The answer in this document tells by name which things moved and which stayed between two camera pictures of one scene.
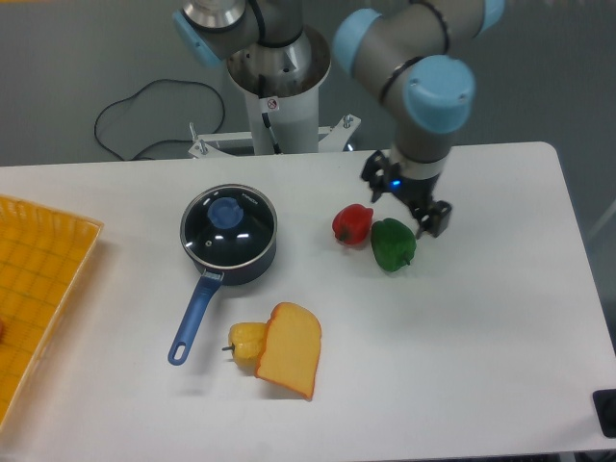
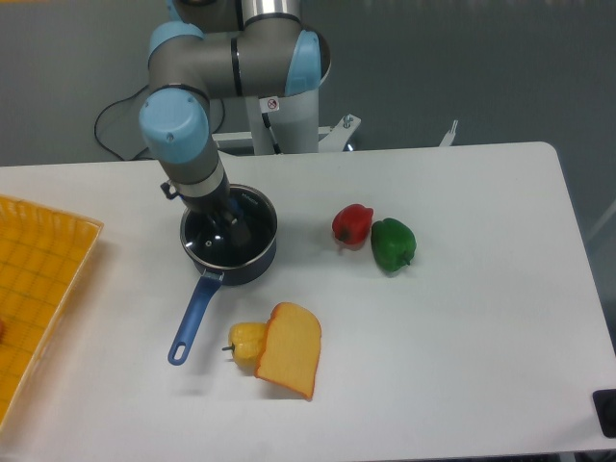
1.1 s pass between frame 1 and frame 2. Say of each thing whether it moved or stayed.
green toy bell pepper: stayed
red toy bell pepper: stayed
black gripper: moved
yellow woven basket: stayed
